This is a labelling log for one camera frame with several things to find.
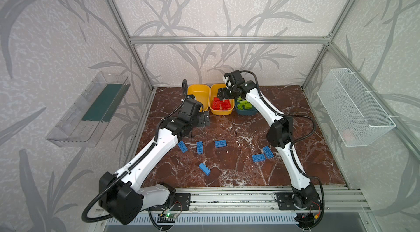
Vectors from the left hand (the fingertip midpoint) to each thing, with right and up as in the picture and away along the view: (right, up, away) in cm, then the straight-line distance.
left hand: (202, 111), depth 80 cm
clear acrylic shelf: (-46, -4, -16) cm, 49 cm away
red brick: (+5, +3, +30) cm, 30 cm away
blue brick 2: (-3, -20, +10) cm, 23 cm away
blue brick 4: (+29, -25, +7) cm, 39 cm away
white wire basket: (+63, -2, -18) cm, 65 cm away
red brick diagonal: (+13, +3, +29) cm, 32 cm away
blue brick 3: (+9, -19, +11) cm, 24 cm away
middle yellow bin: (+4, +14, +32) cm, 35 cm away
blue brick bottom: (+1, -29, +2) cm, 29 cm away
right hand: (+10, +12, +18) cm, 24 cm away
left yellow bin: (-5, +11, +40) cm, 41 cm away
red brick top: (+8, +3, +29) cm, 30 cm away
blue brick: (-12, -20, +10) cm, 26 cm away
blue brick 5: (+35, -22, +7) cm, 42 cm away
